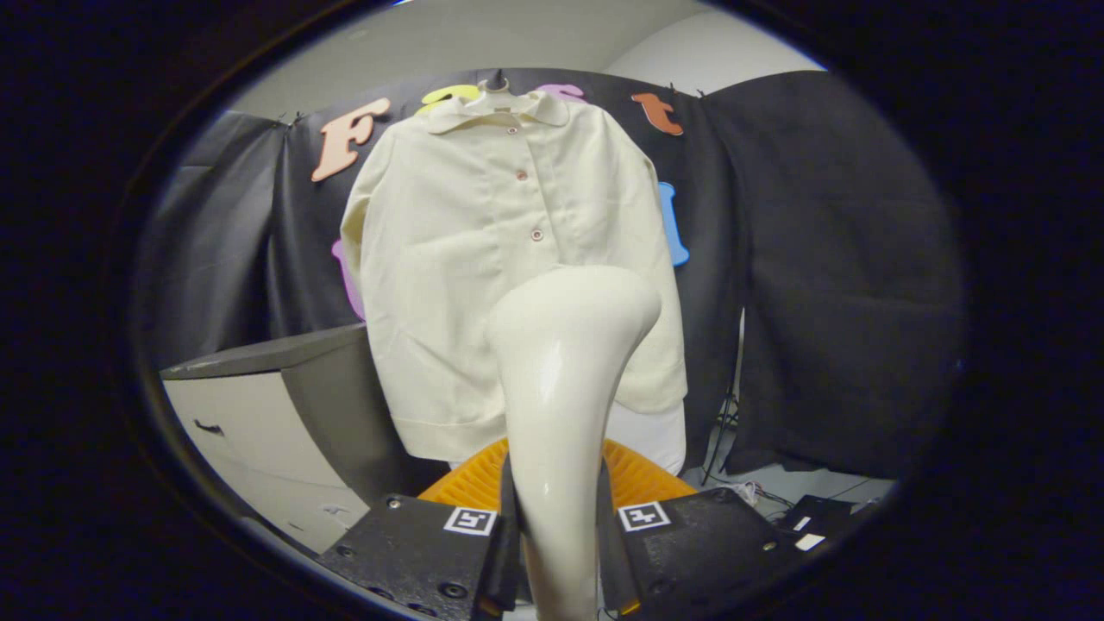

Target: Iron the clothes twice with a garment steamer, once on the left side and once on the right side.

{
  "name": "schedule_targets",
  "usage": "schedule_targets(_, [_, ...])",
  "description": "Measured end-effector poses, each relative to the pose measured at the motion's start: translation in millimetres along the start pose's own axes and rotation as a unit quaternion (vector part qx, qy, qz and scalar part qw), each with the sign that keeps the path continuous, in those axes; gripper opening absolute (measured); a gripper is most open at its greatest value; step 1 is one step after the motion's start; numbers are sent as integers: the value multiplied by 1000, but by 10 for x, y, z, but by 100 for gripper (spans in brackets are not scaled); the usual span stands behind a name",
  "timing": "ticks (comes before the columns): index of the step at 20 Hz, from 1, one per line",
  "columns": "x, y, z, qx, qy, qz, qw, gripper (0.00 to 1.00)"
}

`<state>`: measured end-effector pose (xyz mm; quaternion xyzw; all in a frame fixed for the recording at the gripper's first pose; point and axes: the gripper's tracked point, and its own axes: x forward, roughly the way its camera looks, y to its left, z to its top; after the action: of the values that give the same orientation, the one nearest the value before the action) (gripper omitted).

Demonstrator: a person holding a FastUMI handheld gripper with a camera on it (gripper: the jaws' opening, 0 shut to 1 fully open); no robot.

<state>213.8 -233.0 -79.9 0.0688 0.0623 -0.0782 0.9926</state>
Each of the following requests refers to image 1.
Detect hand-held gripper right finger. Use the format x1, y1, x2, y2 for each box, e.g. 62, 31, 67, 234
595, 438, 800, 618

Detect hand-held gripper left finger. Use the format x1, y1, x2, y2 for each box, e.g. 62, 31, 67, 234
315, 438, 523, 621

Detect white garment steamer head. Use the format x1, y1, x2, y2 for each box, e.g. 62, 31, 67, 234
487, 266, 663, 621

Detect cream button shirt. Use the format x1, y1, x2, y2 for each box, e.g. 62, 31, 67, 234
341, 89, 689, 462

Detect white dress form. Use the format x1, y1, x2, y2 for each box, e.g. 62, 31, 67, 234
479, 69, 688, 477

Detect black power adapter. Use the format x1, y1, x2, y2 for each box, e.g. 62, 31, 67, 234
776, 494, 855, 553

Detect grey drawer cabinet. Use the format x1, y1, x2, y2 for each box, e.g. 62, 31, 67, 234
160, 323, 449, 553

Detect black backdrop cloth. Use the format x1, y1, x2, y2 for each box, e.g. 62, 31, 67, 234
142, 69, 965, 480

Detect black hanging cables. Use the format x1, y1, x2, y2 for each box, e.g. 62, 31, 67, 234
699, 310, 748, 486

